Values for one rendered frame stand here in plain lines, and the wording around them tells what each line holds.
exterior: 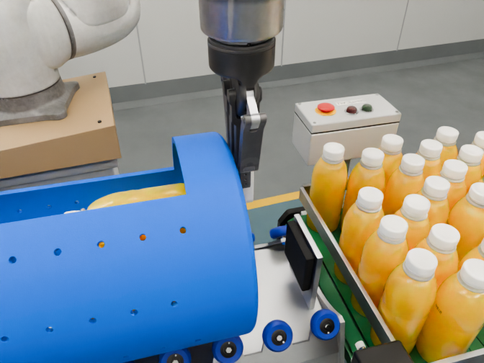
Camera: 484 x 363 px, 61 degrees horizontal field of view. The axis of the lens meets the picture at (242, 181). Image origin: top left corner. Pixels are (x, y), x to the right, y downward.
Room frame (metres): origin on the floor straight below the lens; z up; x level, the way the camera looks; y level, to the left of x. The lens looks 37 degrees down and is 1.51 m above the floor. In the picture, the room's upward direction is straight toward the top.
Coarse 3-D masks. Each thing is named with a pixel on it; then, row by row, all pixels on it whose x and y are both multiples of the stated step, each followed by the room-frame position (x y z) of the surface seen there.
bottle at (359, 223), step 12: (348, 216) 0.51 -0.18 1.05; (360, 216) 0.50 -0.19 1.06; (372, 216) 0.49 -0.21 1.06; (348, 228) 0.50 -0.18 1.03; (360, 228) 0.49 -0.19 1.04; (372, 228) 0.48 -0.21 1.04; (348, 240) 0.49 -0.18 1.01; (360, 240) 0.48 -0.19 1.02; (348, 252) 0.49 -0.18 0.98; (360, 252) 0.48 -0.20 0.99; (336, 276) 0.50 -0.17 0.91
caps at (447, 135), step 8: (440, 128) 0.72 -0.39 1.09; (448, 128) 0.72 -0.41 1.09; (440, 136) 0.70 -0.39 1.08; (448, 136) 0.69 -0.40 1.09; (456, 136) 0.69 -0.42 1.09; (480, 136) 0.69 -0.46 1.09; (480, 144) 0.68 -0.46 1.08; (464, 152) 0.64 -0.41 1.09; (472, 152) 0.64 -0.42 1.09; (480, 152) 0.63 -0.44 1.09; (464, 160) 0.63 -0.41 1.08; (472, 160) 0.62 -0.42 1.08
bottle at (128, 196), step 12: (120, 192) 0.41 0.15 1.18; (132, 192) 0.41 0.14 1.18; (144, 192) 0.41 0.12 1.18; (156, 192) 0.41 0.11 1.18; (168, 192) 0.41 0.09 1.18; (180, 192) 0.41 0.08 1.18; (96, 204) 0.39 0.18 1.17; (108, 204) 0.39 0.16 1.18; (120, 204) 0.39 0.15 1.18; (144, 240) 0.38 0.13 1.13
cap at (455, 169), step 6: (444, 162) 0.60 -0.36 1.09; (450, 162) 0.60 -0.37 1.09; (456, 162) 0.60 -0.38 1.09; (462, 162) 0.60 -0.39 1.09; (444, 168) 0.59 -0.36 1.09; (450, 168) 0.58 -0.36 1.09; (456, 168) 0.59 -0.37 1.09; (462, 168) 0.59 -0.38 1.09; (444, 174) 0.59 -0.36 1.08; (450, 174) 0.58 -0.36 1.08; (456, 174) 0.58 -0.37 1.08; (462, 174) 0.58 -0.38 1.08
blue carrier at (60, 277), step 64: (0, 192) 0.49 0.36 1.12; (64, 192) 0.50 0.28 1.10; (192, 192) 0.36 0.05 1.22; (0, 256) 0.28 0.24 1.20; (64, 256) 0.29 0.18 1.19; (128, 256) 0.30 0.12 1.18; (192, 256) 0.30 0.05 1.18; (0, 320) 0.24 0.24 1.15; (64, 320) 0.25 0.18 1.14; (128, 320) 0.26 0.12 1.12; (192, 320) 0.28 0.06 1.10; (256, 320) 0.30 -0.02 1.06
